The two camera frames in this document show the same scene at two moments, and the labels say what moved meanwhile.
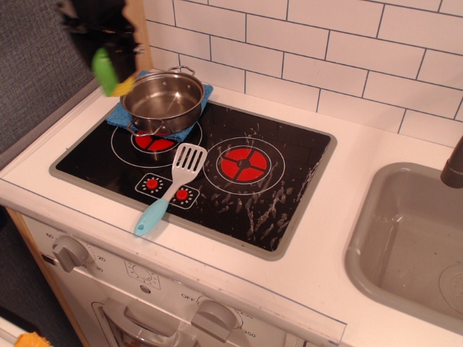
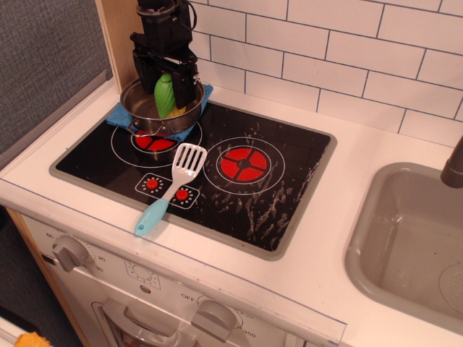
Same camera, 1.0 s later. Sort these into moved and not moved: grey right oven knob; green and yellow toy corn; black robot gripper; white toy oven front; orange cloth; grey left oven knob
Moved: black robot gripper; green and yellow toy corn
Not moved: white toy oven front; orange cloth; grey left oven knob; grey right oven knob
